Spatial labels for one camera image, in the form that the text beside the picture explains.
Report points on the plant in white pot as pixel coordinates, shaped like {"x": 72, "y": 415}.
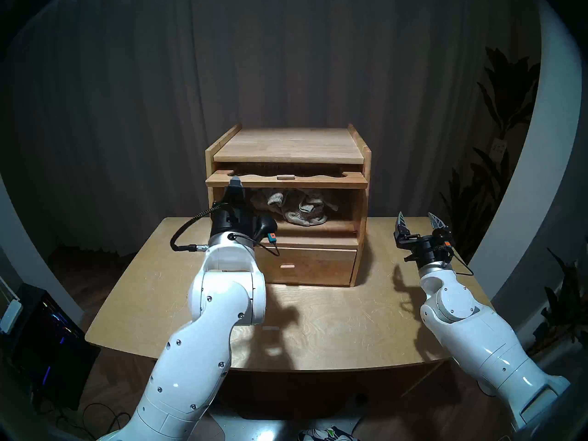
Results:
{"x": 565, "y": 307}

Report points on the wooden drawer with knob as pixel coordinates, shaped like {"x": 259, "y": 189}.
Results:
{"x": 321, "y": 263}

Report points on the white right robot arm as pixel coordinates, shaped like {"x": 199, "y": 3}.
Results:
{"x": 477, "y": 334}

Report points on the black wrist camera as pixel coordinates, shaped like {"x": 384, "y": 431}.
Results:
{"x": 266, "y": 226}
{"x": 444, "y": 238}

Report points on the white plant tag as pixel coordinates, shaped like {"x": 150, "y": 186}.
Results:
{"x": 498, "y": 149}

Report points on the wooden cabinet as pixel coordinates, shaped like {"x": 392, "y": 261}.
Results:
{"x": 289, "y": 146}

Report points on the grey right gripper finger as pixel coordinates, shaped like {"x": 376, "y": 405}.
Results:
{"x": 442, "y": 228}
{"x": 402, "y": 233}

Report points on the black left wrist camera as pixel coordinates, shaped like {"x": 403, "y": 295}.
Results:
{"x": 266, "y": 226}

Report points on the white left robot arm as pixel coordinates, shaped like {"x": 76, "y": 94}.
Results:
{"x": 197, "y": 353}

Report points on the wooden tambour roll door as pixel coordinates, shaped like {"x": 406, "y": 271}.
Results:
{"x": 298, "y": 183}

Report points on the white router box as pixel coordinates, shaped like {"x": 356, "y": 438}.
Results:
{"x": 11, "y": 316}

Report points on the tall dark leafy plant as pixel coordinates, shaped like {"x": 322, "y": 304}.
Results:
{"x": 505, "y": 77}

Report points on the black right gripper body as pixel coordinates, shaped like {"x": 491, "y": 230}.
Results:
{"x": 429, "y": 251}

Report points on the floral patterned cloth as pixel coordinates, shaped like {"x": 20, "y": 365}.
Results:
{"x": 326, "y": 434}

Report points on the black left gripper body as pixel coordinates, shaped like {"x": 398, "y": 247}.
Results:
{"x": 232, "y": 226}

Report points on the beige pants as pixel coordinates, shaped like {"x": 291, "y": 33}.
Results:
{"x": 298, "y": 206}

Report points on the black computer tower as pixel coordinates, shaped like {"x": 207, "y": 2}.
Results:
{"x": 50, "y": 348}

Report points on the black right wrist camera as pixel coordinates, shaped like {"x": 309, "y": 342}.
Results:
{"x": 444, "y": 238}

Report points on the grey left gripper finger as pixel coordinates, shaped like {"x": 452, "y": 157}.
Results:
{"x": 233, "y": 196}

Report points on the grey curtain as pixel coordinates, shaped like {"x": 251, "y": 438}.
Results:
{"x": 138, "y": 100}

